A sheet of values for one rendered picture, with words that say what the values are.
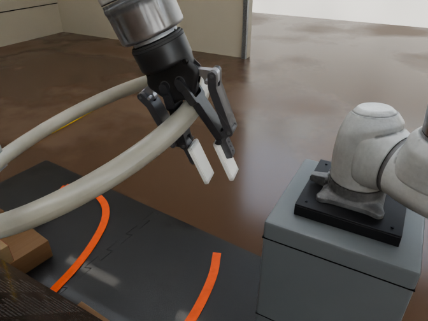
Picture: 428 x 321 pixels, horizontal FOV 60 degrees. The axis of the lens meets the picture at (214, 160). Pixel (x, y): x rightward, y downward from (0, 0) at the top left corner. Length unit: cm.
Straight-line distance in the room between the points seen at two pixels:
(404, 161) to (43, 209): 73
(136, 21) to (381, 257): 81
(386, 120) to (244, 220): 146
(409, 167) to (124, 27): 67
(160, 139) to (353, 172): 65
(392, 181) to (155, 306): 126
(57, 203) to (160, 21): 25
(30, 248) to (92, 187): 170
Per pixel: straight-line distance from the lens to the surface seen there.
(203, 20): 571
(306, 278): 114
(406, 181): 93
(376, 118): 99
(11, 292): 113
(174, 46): 49
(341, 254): 104
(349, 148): 101
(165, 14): 48
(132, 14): 47
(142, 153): 46
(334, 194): 109
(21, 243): 219
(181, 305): 185
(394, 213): 112
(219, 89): 51
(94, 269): 208
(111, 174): 46
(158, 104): 56
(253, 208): 238
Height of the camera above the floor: 148
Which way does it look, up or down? 31 degrees down
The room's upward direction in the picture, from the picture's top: straight up
